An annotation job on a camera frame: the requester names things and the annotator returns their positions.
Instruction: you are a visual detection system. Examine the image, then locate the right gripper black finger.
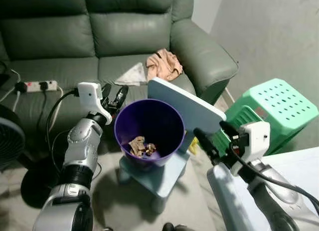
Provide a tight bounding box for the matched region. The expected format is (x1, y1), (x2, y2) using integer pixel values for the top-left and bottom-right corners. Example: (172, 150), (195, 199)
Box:
(192, 127), (222, 166)
(219, 120), (240, 139)

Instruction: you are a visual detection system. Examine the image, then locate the purple plastic rubbish bin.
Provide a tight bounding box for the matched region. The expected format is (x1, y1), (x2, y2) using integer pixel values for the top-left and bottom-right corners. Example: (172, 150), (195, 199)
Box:
(114, 99), (186, 167)

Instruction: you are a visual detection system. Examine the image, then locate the brown crumpled paper trash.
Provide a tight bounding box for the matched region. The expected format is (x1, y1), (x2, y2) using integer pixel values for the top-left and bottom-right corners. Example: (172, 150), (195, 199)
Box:
(129, 136), (147, 157)

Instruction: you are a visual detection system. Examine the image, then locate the dark shiny wrapper trash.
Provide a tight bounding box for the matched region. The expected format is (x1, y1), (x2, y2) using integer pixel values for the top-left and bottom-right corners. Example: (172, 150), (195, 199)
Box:
(145, 144), (158, 156)

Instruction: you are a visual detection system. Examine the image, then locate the yellow small item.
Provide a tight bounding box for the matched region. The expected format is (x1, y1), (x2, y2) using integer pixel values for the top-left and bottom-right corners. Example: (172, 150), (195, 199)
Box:
(187, 135), (200, 155)

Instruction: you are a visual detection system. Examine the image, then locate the white grey folded cloth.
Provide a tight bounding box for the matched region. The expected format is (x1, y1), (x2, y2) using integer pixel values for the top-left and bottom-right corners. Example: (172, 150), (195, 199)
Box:
(114, 62), (149, 87)

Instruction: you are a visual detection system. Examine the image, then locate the light blue small chair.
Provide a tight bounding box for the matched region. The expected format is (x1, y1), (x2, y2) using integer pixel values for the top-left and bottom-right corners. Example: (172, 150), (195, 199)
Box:
(118, 77), (227, 214)

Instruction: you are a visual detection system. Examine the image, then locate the peach crumpled cloth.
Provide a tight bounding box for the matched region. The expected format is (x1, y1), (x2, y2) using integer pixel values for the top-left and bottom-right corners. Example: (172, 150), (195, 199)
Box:
(146, 48), (183, 82)

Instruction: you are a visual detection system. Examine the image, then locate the green plastic stool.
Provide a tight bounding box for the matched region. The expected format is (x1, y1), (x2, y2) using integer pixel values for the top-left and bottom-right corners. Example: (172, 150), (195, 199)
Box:
(212, 78), (319, 157)

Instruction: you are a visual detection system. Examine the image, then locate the green leather sofa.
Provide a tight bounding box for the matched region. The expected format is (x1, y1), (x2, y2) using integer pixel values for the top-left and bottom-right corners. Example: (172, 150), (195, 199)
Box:
(0, 0), (239, 157)

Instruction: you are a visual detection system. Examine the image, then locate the white power strip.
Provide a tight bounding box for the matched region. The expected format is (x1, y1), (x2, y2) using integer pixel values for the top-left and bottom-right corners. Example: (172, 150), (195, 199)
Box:
(15, 80), (59, 93)

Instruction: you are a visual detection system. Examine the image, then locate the black robot foot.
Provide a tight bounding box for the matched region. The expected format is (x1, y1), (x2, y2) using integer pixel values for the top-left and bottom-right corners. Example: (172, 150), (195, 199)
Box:
(162, 223), (189, 231)

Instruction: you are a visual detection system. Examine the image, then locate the black standing fan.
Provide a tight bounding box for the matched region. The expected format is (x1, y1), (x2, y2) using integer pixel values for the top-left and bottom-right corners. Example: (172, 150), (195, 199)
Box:
(0, 104), (68, 210)

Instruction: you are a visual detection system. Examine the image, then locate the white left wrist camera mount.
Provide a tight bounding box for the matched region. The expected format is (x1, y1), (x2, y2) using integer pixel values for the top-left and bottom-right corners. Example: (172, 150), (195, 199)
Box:
(77, 82), (113, 125)

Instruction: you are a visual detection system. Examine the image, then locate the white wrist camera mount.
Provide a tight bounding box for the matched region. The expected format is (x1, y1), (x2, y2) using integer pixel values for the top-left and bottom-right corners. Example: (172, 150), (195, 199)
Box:
(77, 82), (113, 125)
(238, 121), (270, 163)

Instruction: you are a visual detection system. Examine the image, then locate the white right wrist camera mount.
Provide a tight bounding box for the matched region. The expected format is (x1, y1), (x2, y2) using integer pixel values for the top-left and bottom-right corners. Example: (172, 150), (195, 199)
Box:
(238, 121), (270, 163)

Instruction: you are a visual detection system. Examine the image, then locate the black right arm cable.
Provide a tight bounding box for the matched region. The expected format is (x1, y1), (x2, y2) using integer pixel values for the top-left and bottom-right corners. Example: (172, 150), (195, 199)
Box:
(227, 146), (319, 208)

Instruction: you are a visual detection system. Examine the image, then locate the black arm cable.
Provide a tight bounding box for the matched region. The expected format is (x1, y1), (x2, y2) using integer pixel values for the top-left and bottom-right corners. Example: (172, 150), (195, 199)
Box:
(227, 146), (319, 208)
(46, 89), (80, 147)

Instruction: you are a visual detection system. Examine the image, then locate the white power cable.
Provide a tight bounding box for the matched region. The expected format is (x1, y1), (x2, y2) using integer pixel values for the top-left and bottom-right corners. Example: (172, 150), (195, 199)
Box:
(49, 86), (66, 133)

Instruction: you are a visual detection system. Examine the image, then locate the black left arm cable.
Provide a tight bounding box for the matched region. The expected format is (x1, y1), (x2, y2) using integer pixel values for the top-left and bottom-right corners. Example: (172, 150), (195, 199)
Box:
(46, 89), (80, 147)

